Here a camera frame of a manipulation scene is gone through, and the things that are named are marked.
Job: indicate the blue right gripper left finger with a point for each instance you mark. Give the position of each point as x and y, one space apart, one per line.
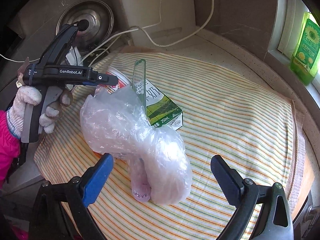
61 211

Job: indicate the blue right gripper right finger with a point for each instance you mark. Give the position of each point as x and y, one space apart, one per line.
274 220

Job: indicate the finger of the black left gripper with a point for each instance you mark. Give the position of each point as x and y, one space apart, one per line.
96 82
106 77

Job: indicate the clear plastic bag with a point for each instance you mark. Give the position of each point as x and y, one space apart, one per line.
108 126

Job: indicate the green white milk carton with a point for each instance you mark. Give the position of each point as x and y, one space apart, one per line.
160 110

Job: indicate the clear plastic toothbrush tube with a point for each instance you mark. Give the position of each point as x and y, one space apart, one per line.
140 187

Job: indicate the pink sleeved left forearm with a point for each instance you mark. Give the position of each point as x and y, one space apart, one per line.
9 148

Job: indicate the white gloved left hand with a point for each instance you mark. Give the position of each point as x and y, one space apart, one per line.
27 95

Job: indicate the white power strip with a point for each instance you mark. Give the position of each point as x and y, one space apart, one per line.
73 57

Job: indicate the steel pot lid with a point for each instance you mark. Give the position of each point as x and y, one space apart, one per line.
98 18

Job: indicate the white cutting board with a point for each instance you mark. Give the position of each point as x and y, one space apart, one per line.
166 21

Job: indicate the striped cloth mat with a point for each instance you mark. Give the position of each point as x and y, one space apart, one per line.
201 216

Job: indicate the green dish soap bottle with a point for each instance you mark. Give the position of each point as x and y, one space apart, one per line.
305 58

